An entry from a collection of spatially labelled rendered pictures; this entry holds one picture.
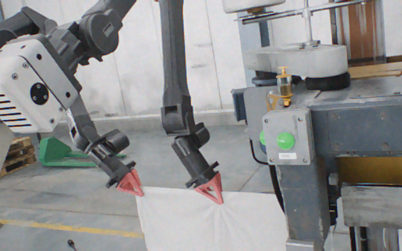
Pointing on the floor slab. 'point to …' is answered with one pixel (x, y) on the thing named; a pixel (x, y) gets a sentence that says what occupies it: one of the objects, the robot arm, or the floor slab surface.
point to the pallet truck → (45, 148)
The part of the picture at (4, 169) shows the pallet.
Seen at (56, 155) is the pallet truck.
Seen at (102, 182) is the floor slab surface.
